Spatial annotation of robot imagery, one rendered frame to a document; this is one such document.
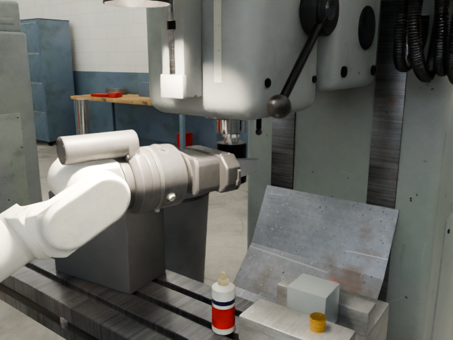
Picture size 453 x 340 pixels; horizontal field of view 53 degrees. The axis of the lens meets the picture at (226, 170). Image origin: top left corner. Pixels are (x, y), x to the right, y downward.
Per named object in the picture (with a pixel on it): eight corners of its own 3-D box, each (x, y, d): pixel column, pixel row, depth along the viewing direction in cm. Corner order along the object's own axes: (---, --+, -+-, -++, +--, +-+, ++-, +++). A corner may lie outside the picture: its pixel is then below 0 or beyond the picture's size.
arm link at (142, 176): (162, 218, 60) (78, 239, 53) (126, 195, 68) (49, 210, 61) (162, 134, 57) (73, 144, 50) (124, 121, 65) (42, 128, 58)
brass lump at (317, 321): (321, 334, 59) (322, 322, 59) (306, 329, 61) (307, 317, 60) (327, 327, 61) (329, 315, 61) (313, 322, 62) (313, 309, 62)
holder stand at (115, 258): (129, 295, 91) (124, 200, 86) (54, 270, 102) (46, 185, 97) (166, 272, 101) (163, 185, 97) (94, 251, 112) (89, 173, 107)
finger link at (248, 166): (255, 174, 71) (224, 180, 68) (255, 154, 71) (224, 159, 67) (262, 176, 70) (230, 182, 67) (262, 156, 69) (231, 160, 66)
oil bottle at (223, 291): (225, 338, 77) (225, 279, 75) (207, 330, 80) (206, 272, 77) (239, 327, 80) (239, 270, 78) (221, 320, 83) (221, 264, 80)
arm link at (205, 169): (242, 143, 63) (168, 153, 56) (241, 208, 66) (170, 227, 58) (191, 131, 73) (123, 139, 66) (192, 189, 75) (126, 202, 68)
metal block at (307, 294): (323, 336, 64) (325, 298, 62) (285, 322, 67) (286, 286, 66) (338, 320, 68) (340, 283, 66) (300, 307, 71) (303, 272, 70)
